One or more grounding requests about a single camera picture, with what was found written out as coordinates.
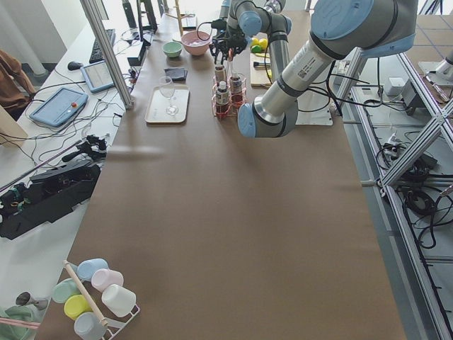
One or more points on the copper wire bottle basket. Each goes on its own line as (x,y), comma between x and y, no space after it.
(228,89)

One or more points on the tea bottle white cap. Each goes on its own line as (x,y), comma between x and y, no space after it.
(235,85)
(222,99)

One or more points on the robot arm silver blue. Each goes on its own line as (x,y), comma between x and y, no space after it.
(224,12)
(377,28)

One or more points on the pink bowl with ice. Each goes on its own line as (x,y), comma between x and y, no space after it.
(196,43)

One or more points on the steel muddler black tip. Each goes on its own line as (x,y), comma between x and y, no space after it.
(260,65)

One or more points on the wooden cutting board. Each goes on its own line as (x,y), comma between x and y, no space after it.
(260,77)

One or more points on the small mint green bowl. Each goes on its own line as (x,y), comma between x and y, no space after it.
(172,49)

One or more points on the grey folded cloth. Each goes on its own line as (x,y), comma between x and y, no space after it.
(177,74)

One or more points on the clear wine glass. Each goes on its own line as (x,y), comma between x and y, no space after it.
(167,89)

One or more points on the cream serving tray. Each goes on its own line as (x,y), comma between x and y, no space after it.
(156,112)

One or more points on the blue teach pendant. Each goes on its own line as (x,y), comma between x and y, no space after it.
(60,107)
(97,76)

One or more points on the black computer mouse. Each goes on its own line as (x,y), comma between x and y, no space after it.
(73,66)

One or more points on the black equipment case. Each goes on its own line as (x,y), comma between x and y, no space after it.
(50,196)

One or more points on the light blue plastic cup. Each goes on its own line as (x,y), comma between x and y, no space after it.
(87,268)

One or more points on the pink plastic cup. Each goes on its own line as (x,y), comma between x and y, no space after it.
(104,277)

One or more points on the white plastic cup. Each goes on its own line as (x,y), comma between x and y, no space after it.
(119,300)

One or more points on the green plastic cup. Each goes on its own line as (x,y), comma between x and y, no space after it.
(64,290)

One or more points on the yellow plastic cup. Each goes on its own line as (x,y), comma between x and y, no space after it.
(75,306)

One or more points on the grey plastic cup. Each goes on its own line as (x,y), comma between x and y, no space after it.
(88,327)

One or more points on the steel cocktail jigger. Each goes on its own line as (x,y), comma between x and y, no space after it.
(26,299)

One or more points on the green bowl with utensils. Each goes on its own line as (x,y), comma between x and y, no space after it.
(18,315)

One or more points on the aluminium frame post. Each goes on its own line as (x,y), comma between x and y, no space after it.
(93,17)

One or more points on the white wire cup rack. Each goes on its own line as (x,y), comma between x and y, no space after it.
(113,323)

